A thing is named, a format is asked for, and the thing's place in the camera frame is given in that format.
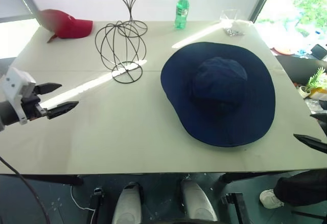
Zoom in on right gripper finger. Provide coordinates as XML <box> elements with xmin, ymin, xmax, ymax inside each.
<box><xmin>309</xmin><ymin>112</ymin><xmax>327</xmax><ymax>125</ymax></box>
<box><xmin>293</xmin><ymin>133</ymin><xmax>327</xmax><ymax>154</ymax></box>

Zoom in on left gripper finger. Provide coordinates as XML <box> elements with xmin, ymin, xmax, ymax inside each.
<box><xmin>46</xmin><ymin>101</ymin><xmax>80</xmax><ymax>120</ymax></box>
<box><xmin>34</xmin><ymin>82</ymin><xmax>63</xmax><ymax>97</ymax></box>

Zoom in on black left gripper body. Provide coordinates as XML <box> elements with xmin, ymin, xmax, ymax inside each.
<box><xmin>20</xmin><ymin>86</ymin><xmax>49</xmax><ymax>121</ymax></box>

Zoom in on navy blue wide-brim hat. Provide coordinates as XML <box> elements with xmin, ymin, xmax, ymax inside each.
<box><xmin>160</xmin><ymin>41</ymin><xmax>276</xmax><ymax>148</ymax></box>

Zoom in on small potted green plant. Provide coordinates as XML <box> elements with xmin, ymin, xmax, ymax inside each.
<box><xmin>298</xmin><ymin>66</ymin><xmax>327</xmax><ymax>98</ymax></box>

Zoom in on person's leg black trousers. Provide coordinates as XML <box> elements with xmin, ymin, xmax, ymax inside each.
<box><xmin>273</xmin><ymin>168</ymin><xmax>327</xmax><ymax>207</ymax></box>

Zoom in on dark side table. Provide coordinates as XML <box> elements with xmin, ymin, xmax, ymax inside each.
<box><xmin>276</xmin><ymin>54</ymin><xmax>327</xmax><ymax>87</ymax></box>

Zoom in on red baseball cap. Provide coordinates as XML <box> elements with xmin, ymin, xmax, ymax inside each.
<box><xmin>40</xmin><ymin>9</ymin><xmax>94</xmax><ymax>43</ymax></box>

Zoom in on black tablet device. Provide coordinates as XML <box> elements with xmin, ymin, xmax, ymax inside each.
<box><xmin>310</xmin><ymin>43</ymin><xmax>327</xmax><ymax>61</ymax></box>

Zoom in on white sneaker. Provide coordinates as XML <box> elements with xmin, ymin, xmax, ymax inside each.
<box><xmin>259</xmin><ymin>189</ymin><xmax>285</xmax><ymax>209</ymax></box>

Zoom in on orange plate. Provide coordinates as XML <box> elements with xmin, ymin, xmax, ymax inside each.
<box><xmin>271</xmin><ymin>46</ymin><xmax>292</xmax><ymax>55</ymax></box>

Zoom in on green leafy bush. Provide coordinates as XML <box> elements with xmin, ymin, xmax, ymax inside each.
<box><xmin>292</xmin><ymin>0</ymin><xmax>327</xmax><ymax>37</ymax></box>

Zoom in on silver left robot foot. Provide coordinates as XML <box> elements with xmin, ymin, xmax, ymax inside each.
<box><xmin>111</xmin><ymin>181</ymin><xmax>143</xmax><ymax>224</ymax></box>

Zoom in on silver robot foot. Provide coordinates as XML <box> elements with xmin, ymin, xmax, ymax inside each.
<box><xmin>179</xmin><ymin>178</ymin><xmax>218</xmax><ymax>222</ymax></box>
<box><xmin>111</xmin><ymin>181</ymin><xmax>143</xmax><ymax>224</ymax></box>

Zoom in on silver right robot foot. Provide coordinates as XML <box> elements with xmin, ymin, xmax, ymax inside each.
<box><xmin>179</xmin><ymin>178</ymin><xmax>218</xmax><ymax>222</ymax></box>

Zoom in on clear drinking glass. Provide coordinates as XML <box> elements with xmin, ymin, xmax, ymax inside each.
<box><xmin>220</xmin><ymin>9</ymin><xmax>241</xmax><ymax>37</ymax></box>

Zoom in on green plastic bottle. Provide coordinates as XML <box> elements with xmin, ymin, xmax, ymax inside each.
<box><xmin>174</xmin><ymin>0</ymin><xmax>191</xmax><ymax>30</ymax></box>

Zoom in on short round wire hat stand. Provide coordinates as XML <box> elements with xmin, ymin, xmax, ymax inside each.
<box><xmin>95</xmin><ymin>20</ymin><xmax>148</xmax><ymax>84</ymax></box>

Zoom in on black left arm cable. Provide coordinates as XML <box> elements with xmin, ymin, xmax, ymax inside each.
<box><xmin>0</xmin><ymin>155</ymin><xmax>50</xmax><ymax>224</ymax></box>

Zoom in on thin white floor cable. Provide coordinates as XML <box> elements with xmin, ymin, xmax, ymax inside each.
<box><xmin>69</xmin><ymin>185</ymin><xmax>97</xmax><ymax>216</ymax></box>

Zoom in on black table frame leg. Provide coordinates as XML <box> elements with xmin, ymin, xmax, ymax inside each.
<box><xmin>85</xmin><ymin>187</ymin><xmax>105</xmax><ymax>224</ymax></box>
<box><xmin>220</xmin><ymin>192</ymin><xmax>248</xmax><ymax>224</ymax></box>

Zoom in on tall wire hat stand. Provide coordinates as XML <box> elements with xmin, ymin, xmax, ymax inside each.
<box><xmin>107</xmin><ymin>0</ymin><xmax>148</xmax><ymax>38</ymax></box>

